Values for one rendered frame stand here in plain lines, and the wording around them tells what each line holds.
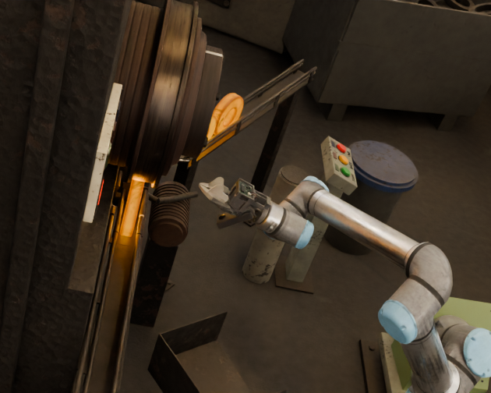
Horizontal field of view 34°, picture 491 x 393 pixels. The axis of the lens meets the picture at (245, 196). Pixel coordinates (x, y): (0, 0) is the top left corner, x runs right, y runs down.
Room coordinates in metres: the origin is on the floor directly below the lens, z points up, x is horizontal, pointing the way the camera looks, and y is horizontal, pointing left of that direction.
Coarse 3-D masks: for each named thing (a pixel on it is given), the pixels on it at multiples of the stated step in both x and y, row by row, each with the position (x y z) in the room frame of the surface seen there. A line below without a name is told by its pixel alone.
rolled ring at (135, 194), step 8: (136, 184) 1.67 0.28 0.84; (136, 192) 1.65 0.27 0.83; (128, 200) 1.63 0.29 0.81; (136, 200) 1.63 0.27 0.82; (128, 208) 1.61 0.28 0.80; (136, 208) 1.62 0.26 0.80; (128, 216) 1.61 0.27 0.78; (136, 216) 1.62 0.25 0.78; (128, 224) 1.61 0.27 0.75; (120, 232) 1.62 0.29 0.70; (128, 232) 1.61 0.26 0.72
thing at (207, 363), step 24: (168, 336) 1.33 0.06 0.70; (192, 336) 1.39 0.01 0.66; (216, 336) 1.45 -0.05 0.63; (168, 360) 1.27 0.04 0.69; (192, 360) 1.36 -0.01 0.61; (216, 360) 1.39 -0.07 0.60; (168, 384) 1.25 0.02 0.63; (192, 384) 1.20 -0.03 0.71; (216, 384) 1.32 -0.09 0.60; (240, 384) 1.35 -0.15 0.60
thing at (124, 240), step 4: (124, 200) 1.80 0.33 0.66; (124, 204) 1.79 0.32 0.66; (140, 204) 1.81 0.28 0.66; (124, 208) 1.77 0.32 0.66; (116, 216) 1.73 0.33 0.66; (120, 220) 1.72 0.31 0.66; (136, 220) 1.74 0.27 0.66; (120, 224) 1.70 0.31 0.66; (136, 224) 1.72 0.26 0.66; (120, 228) 1.68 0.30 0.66; (136, 228) 1.71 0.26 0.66; (132, 232) 1.68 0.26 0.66; (120, 236) 1.65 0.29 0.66; (124, 236) 1.66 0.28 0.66; (128, 236) 1.66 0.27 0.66; (132, 236) 1.67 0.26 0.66; (120, 240) 1.64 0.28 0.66; (124, 240) 1.64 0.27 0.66; (128, 240) 1.65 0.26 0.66; (132, 240) 1.65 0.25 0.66; (120, 244) 1.62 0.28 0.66; (124, 244) 1.63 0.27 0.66; (128, 244) 1.63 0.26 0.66; (132, 244) 1.64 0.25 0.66
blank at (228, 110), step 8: (232, 96) 2.34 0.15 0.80; (224, 104) 2.30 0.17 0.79; (232, 104) 2.33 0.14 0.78; (240, 104) 2.38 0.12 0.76; (216, 112) 2.28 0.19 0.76; (224, 112) 2.29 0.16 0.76; (232, 112) 2.37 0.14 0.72; (240, 112) 2.40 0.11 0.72; (224, 120) 2.36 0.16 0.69; (232, 120) 2.36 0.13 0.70; (216, 128) 2.27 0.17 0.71; (224, 128) 2.33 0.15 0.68
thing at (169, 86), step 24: (168, 24) 1.63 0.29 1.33; (192, 24) 1.65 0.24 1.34; (168, 48) 1.58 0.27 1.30; (192, 48) 1.59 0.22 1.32; (168, 72) 1.54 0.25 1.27; (168, 96) 1.51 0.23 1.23; (168, 120) 1.49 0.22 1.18; (144, 144) 1.47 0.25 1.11; (168, 144) 1.48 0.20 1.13; (144, 168) 1.49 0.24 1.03
